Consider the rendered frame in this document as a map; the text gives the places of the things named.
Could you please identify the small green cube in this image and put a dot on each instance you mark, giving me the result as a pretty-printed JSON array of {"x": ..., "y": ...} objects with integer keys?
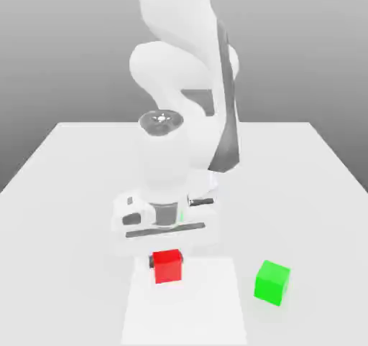
[{"x": 271, "y": 283}]

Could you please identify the small red cube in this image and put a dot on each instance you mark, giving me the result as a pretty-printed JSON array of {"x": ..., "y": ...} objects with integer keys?
[{"x": 167, "y": 267}]

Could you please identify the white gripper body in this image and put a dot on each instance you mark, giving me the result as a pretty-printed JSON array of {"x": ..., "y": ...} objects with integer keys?
[{"x": 165, "y": 238}]

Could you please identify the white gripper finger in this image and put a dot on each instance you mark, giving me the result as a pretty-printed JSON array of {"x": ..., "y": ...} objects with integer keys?
[
  {"x": 182, "y": 257},
  {"x": 150, "y": 261}
]

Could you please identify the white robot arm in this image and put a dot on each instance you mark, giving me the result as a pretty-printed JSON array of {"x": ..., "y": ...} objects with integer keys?
[{"x": 165, "y": 162}]

